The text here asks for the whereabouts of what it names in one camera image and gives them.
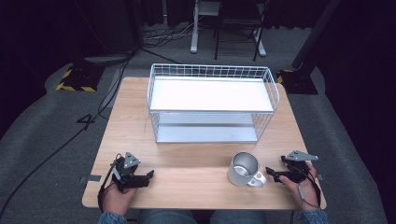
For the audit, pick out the person's left hand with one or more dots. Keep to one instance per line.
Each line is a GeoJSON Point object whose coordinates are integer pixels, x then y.
{"type": "Point", "coordinates": [116, 200]}

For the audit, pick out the person's right hand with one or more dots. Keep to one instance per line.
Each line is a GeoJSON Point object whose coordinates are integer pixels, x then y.
{"type": "Point", "coordinates": [293, 189]}

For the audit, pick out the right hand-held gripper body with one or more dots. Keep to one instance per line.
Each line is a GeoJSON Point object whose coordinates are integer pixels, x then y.
{"type": "Point", "coordinates": [297, 169]}

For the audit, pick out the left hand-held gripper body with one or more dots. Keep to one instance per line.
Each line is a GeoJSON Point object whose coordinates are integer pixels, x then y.
{"type": "Point", "coordinates": [124, 177]}

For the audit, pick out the black yellow striped stand base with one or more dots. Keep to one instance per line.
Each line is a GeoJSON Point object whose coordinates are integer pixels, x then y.
{"type": "Point", "coordinates": [79, 77]}
{"type": "Point", "coordinates": [297, 82]}

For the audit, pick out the white stand leg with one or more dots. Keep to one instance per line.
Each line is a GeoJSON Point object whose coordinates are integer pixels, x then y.
{"type": "Point", "coordinates": [261, 43]}
{"type": "Point", "coordinates": [195, 31]}

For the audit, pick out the silver metal cup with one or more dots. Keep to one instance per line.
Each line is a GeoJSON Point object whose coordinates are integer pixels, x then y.
{"type": "Point", "coordinates": [244, 169]}

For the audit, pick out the grey tape piece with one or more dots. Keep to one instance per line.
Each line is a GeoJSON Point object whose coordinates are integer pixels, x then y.
{"type": "Point", "coordinates": [94, 178]}

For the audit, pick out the black metal frame stand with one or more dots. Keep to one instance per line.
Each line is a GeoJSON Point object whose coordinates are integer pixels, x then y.
{"type": "Point", "coordinates": [238, 21]}

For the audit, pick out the black slanted stand pole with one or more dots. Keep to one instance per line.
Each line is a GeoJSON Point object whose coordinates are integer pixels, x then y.
{"type": "Point", "coordinates": [314, 34]}

